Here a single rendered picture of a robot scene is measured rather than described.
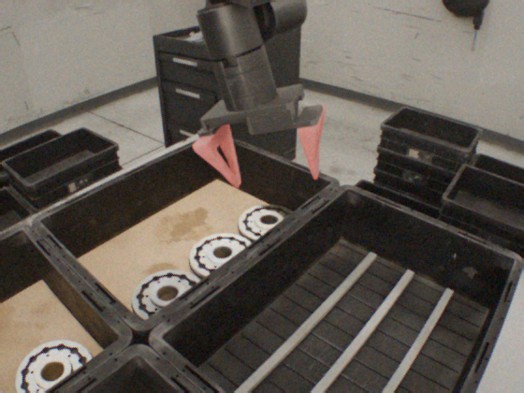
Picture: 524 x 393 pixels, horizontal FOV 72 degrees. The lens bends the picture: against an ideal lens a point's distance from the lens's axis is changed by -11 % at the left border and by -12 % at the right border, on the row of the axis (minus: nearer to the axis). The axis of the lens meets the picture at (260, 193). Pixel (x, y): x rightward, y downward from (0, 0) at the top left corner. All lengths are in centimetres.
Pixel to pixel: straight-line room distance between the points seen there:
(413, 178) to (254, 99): 145
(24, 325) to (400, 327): 53
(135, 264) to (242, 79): 38
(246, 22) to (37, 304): 49
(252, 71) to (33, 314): 46
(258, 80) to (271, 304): 32
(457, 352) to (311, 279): 24
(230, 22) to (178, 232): 42
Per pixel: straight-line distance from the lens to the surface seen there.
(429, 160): 175
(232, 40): 40
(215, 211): 76
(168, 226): 73
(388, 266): 67
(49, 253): 58
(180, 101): 202
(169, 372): 41
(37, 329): 63
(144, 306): 56
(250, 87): 41
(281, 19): 44
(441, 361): 57
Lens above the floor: 127
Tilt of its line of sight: 33 degrees down
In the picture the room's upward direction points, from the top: straight up
